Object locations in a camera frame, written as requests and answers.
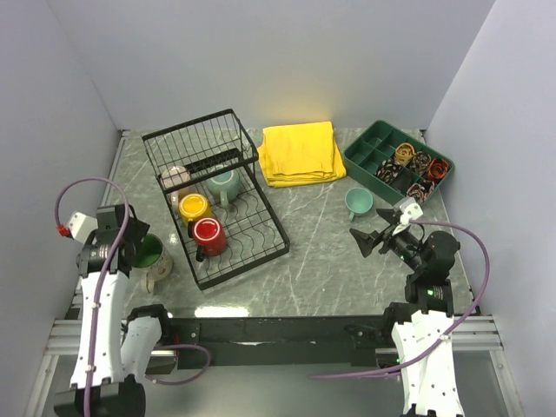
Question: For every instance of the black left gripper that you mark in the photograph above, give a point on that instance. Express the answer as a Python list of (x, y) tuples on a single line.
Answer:
[(137, 230)]

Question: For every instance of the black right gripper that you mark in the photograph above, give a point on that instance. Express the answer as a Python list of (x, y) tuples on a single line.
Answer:
[(366, 241)]

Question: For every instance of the dark green cup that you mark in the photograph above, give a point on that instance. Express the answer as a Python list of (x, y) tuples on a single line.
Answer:
[(153, 263)]

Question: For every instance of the teal ceramic cup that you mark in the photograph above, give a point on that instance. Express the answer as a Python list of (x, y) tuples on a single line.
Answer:
[(358, 202)]

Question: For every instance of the yellow mug black handle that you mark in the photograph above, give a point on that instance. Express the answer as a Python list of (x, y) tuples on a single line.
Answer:
[(194, 207)]

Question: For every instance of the pink iridescent mug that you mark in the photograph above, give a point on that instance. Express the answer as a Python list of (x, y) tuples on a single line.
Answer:
[(176, 176)]

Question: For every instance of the red mug black handle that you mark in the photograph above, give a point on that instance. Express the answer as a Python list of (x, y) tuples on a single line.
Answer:
[(210, 238)]

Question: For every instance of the grey-green ceramic mug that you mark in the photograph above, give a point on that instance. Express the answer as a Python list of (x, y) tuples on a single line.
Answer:
[(224, 187)]

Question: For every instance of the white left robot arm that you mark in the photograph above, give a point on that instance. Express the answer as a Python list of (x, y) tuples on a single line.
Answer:
[(114, 351)]

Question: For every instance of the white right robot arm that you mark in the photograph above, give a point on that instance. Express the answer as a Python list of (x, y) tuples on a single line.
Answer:
[(420, 322)]

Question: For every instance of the pink patterned rolled tie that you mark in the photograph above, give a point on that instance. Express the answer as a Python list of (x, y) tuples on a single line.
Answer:
[(420, 191)]

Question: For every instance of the black floral rolled tie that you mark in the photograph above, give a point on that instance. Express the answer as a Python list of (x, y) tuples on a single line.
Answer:
[(388, 170)]

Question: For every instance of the green divided organizer tray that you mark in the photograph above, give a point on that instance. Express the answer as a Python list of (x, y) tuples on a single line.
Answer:
[(378, 143)]

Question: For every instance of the yellow rolled tie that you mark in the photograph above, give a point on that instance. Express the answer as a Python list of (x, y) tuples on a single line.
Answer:
[(404, 153)]

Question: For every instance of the dark patterned rolled tie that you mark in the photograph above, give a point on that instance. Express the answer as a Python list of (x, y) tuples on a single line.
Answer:
[(420, 162)]

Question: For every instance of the orange black rolled tie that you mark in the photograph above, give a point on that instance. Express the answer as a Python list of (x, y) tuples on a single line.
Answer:
[(437, 170)]

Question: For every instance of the folded yellow cloth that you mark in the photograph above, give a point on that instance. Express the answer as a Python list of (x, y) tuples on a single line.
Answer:
[(300, 154)]

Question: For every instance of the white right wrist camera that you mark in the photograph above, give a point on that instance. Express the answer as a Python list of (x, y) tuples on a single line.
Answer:
[(407, 209)]

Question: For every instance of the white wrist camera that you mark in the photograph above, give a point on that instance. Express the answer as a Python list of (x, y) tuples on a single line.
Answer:
[(407, 209), (79, 227)]

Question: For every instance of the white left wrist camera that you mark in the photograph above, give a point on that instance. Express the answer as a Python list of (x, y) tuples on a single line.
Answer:
[(79, 227)]

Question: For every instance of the black wire dish rack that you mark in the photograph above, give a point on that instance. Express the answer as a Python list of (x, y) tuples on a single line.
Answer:
[(205, 169)]

